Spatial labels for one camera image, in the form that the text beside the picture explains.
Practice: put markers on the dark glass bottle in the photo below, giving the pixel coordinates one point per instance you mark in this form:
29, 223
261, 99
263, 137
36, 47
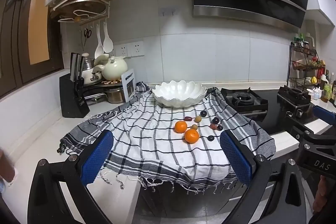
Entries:
334, 92

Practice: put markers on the set of steel knives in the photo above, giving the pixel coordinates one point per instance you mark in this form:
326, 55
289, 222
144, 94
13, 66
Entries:
76, 69

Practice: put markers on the white scalloped bowl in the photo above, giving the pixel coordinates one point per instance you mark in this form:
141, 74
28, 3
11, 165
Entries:
179, 94

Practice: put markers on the wall rack with cutting boards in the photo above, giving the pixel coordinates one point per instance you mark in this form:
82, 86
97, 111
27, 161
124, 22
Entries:
81, 3

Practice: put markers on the large cream ceramic pot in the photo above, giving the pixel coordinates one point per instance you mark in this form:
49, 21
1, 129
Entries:
114, 69

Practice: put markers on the small yellow fruit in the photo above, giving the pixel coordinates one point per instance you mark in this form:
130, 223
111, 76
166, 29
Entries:
194, 127
198, 119

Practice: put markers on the white shelf frame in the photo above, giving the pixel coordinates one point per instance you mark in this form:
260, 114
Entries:
128, 85

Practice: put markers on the black burner grate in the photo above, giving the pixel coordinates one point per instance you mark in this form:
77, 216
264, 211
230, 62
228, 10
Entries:
294, 96

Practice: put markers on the white wall power outlets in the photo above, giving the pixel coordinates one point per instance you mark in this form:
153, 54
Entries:
130, 49

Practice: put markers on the grey wall hook strip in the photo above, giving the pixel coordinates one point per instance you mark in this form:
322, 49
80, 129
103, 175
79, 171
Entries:
166, 12

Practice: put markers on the kitchen scissors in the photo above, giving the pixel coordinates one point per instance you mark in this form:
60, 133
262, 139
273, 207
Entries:
87, 33

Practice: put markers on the brown window frame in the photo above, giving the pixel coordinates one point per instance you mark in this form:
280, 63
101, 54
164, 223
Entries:
15, 29

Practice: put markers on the black glass gas stove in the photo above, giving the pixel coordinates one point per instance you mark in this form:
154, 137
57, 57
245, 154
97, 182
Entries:
273, 119

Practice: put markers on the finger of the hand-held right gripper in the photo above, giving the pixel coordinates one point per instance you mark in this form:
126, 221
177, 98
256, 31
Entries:
299, 132
325, 114

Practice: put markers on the person's right hand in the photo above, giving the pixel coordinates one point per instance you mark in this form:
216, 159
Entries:
320, 195

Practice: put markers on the black white checked cloth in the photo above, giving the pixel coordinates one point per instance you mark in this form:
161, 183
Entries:
147, 140

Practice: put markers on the stainless steel lidded pot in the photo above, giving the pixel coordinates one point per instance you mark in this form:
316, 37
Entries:
90, 73

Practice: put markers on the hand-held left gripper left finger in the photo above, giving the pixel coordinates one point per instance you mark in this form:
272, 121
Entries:
97, 154

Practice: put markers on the gas stove burner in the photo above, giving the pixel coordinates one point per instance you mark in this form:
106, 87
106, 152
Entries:
244, 99

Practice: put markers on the small white jar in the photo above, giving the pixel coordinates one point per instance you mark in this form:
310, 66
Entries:
317, 94

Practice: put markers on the black knife block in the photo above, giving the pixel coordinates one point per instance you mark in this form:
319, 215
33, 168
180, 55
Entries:
73, 100

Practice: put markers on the white plastic jug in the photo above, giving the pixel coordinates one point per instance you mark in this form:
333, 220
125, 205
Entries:
310, 39

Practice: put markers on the orange mandarin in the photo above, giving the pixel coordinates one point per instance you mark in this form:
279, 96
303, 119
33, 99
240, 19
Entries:
192, 136
181, 127

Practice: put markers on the white rice spoon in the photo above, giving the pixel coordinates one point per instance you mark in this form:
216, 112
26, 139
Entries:
107, 41
98, 48

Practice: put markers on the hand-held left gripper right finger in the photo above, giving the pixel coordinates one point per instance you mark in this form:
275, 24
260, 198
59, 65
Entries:
236, 154

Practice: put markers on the red jujube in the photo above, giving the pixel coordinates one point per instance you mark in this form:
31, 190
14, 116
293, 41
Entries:
187, 118
213, 125

